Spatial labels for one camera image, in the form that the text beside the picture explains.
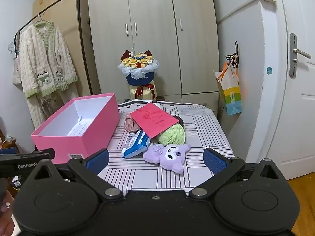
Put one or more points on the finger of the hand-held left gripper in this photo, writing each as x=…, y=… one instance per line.
x=8, y=151
x=37, y=156

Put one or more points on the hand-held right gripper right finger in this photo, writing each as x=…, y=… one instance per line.
x=215, y=162

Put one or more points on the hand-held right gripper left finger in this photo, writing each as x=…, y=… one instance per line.
x=98, y=159

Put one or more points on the pink cardboard box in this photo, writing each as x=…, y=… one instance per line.
x=98, y=127

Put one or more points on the blue tissue packet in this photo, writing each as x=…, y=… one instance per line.
x=134, y=148

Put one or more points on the purple white packet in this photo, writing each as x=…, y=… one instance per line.
x=131, y=136

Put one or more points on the floral fabric scrunchie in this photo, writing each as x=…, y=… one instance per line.
x=130, y=124

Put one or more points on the green yarn ball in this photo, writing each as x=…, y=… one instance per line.
x=172, y=135

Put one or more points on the purple plush toy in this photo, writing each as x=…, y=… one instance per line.
x=157, y=156

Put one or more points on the red envelope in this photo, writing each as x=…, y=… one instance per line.
x=152, y=119

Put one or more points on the person's left hand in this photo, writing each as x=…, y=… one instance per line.
x=6, y=213

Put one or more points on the wooden nightstand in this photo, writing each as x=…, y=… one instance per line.
x=11, y=145

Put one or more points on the striped bed sheet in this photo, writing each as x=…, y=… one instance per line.
x=196, y=132

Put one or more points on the white paper sheet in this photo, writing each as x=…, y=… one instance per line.
x=78, y=129

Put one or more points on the fluffy white pajama pants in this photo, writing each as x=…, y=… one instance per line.
x=37, y=110

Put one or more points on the colourful paper gift bag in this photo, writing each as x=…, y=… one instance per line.
x=231, y=95

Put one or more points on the cream tote bag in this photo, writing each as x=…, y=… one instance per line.
x=17, y=73

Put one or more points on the crochet flower bouquet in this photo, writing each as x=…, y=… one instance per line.
x=137, y=78

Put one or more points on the white door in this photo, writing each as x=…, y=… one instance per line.
x=302, y=127

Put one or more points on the fluffy white green pajama top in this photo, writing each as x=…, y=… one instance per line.
x=49, y=54

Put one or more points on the round blue sticker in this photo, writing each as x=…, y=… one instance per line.
x=269, y=70

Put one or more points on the black clothes rack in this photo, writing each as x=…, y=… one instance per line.
x=81, y=17

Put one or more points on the light wooden cabinet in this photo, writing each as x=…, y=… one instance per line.
x=66, y=12

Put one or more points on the beige wardrobe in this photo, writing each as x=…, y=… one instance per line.
x=152, y=17

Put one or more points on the white door frame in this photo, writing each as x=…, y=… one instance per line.
x=270, y=91

